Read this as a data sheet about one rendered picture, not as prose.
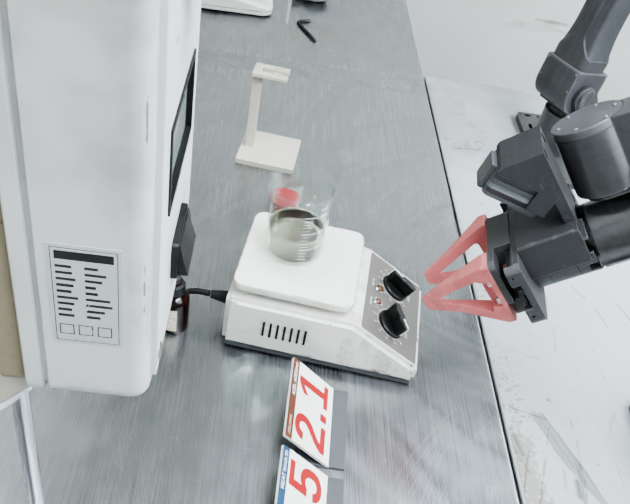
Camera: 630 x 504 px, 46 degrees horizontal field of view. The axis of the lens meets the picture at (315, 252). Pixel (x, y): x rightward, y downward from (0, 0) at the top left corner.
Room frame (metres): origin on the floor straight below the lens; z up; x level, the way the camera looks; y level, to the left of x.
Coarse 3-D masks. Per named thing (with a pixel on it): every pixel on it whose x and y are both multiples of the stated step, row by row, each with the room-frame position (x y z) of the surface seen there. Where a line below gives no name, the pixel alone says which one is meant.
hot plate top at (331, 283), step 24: (264, 216) 0.63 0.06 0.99; (264, 240) 0.59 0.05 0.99; (336, 240) 0.61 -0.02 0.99; (360, 240) 0.62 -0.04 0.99; (240, 264) 0.55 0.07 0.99; (264, 264) 0.55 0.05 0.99; (312, 264) 0.57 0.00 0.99; (336, 264) 0.58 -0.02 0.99; (360, 264) 0.58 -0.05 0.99; (240, 288) 0.52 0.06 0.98; (264, 288) 0.52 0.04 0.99; (288, 288) 0.53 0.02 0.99; (312, 288) 0.53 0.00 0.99; (336, 288) 0.54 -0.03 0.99
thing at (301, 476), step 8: (296, 456) 0.38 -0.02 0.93; (296, 464) 0.37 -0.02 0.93; (304, 464) 0.38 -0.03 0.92; (288, 472) 0.36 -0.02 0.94; (296, 472) 0.37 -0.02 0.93; (304, 472) 0.37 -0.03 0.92; (312, 472) 0.38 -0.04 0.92; (288, 480) 0.35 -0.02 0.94; (296, 480) 0.36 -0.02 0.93; (304, 480) 0.37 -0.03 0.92; (312, 480) 0.37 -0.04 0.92; (320, 480) 0.38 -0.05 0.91; (288, 488) 0.35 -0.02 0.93; (296, 488) 0.35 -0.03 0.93; (304, 488) 0.36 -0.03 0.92; (312, 488) 0.36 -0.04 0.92; (320, 488) 0.37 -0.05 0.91; (288, 496) 0.34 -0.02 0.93; (296, 496) 0.35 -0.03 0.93; (304, 496) 0.35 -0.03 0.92; (312, 496) 0.36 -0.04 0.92; (320, 496) 0.36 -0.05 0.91
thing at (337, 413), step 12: (312, 372) 0.48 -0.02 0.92; (288, 396) 0.44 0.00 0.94; (336, 396) 0.48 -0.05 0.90; (288, 408) 0.42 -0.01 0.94; (336, 408) 0.46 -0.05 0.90; (336, 420) 0.45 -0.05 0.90; (336, 432) 0.44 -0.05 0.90; (288, 444) 0.41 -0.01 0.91; (300, 444) 0.40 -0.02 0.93; (336, 444) 0.42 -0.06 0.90; (312, 456) 0.40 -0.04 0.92; (336, 456) 0.41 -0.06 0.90; (336, 468) 0.40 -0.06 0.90
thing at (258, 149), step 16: (256, 64) 0.89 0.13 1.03; (256, 80) 0.88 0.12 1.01; (256, 96) 0.88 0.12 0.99; (256, 112) 0.88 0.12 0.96; (256, 128) 0.89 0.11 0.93; (256, 144) 0.89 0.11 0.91; (272, 144) 0.90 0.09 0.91; (288, 144) 0.90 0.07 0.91; (240, 160) 0.84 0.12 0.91; (256, 160) 0.85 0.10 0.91; (272, 160) 0.86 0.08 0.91; (288, 160) 0.86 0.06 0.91
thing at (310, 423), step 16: (304, 368) 0.48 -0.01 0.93; (304, 384) 0.46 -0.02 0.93; (320, 384) 0.48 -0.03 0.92; (304, 400) 0.44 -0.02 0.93; (320, 400) 0.46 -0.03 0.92; (304, 416) 0.43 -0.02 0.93; (320, 416) 0.44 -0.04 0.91; (304, 432) 0.41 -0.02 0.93; (320, 432) 0.42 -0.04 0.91; (320, 448) 0.41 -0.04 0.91
